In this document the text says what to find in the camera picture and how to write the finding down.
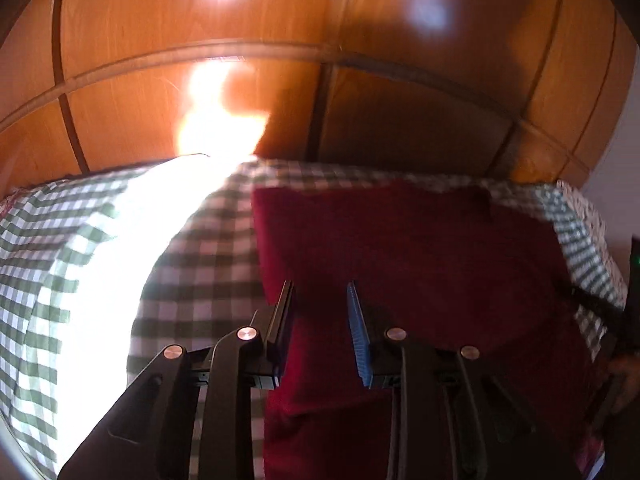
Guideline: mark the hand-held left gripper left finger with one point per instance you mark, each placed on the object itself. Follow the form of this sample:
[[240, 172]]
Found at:
[[280, 330]]

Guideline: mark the wooden panelled headboard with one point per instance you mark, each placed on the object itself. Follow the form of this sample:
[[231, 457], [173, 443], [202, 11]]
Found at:
[[250, 35]]

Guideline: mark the dark red knit sweater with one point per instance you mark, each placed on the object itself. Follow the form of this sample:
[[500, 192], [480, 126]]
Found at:
[[425, 260]]

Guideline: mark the green checked blanket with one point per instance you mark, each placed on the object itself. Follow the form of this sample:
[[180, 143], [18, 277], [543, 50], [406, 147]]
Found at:
[[200, 240]]

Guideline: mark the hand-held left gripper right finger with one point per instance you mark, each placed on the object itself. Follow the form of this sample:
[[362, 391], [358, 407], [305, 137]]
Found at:
[[357, 330]]

